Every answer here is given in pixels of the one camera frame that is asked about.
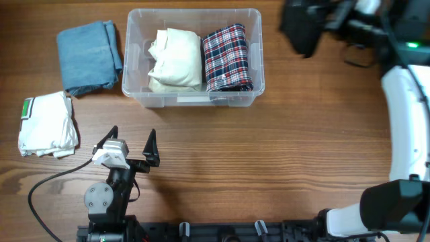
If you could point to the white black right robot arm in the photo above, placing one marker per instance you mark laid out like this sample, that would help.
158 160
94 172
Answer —
399 31

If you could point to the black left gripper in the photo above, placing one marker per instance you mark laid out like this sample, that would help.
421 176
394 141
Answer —
151 152

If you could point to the plaid shirt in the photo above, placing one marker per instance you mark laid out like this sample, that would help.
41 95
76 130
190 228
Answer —
225 60

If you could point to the black garment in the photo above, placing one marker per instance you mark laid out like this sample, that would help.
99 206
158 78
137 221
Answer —
302 23

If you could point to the white label on container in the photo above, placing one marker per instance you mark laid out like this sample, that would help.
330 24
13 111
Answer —
194 99

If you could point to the folded white t-shirt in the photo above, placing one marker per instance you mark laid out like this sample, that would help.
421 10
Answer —
47 127

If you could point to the cream cloth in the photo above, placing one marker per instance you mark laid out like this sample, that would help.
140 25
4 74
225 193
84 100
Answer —
178 62

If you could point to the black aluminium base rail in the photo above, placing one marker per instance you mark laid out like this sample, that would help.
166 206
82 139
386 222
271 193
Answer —
164 232

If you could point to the folded blue denim jeans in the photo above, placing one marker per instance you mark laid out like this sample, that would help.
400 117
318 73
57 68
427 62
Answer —
89 58

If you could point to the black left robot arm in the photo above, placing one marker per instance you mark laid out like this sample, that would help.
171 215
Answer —
107 201

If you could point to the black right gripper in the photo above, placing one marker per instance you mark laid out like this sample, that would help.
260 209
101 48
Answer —
339 24

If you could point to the clear plastic storage container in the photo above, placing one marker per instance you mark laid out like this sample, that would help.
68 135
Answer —
142 27

